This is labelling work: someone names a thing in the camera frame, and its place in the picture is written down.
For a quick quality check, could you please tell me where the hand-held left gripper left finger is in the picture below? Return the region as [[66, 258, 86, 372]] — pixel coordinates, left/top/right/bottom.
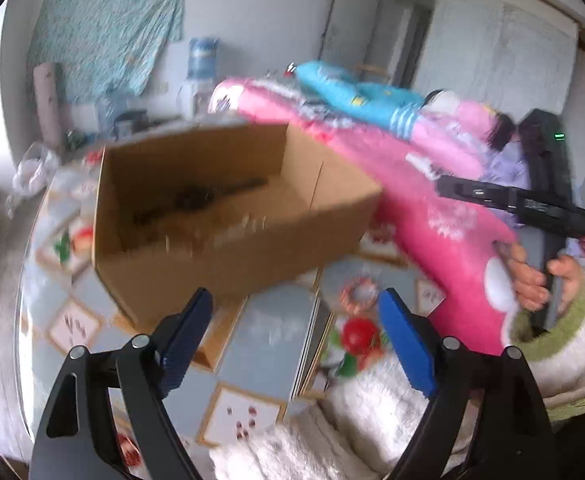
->
[[28, 287, 214, 480]]

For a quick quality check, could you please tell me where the brown cardboard box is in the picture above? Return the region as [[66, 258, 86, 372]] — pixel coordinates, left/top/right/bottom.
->
[[92, 121, 384, 328]]

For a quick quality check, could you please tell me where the person's right hand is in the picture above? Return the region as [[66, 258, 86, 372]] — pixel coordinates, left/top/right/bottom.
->
[[510, 242, 585, 313]]

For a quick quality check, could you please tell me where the white door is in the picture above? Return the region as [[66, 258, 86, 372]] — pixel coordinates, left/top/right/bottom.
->
[[320, 0, 383, 76]]

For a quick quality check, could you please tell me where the purple dressed doll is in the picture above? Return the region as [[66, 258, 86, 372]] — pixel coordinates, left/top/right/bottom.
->
[[483, 110, 531, 191]]

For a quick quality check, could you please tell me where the white wardrobe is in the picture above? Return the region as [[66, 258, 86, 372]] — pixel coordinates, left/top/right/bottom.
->
[[413, 0, 581, 126]]

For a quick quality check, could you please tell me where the pale rolled mat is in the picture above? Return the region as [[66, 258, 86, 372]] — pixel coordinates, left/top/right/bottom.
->
[[32, 61, 68, 156]]

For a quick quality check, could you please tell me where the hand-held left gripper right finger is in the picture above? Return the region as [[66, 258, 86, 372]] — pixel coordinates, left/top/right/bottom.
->
[[377, 287, 558, 480]]

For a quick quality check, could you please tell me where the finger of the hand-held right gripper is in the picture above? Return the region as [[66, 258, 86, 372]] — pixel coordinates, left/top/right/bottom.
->
[[435, 175, 521, 213]]

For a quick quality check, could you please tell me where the blue plush pillow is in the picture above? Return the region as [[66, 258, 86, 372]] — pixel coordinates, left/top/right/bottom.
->
[[292, 60, 426, 136]]

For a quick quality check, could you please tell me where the teal floral wall cloth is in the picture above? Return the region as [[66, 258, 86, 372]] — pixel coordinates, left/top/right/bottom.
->
[[26, 0, 188, 106]]

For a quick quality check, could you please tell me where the small orange pink bead bracelet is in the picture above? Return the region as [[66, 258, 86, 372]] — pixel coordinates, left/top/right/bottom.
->
[[340, 277, 379, 311]]

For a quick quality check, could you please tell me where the pink printed blanket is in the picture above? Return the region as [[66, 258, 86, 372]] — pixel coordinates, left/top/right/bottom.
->
[[207, 76, 528, 356]]

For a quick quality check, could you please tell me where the white plastic bag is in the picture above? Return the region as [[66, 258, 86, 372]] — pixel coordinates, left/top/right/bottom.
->
[[5, 142, 60, 211]]

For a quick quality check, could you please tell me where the person's right forearm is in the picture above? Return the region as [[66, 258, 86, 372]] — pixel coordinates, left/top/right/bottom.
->
[[507, 265, 585, 423]]

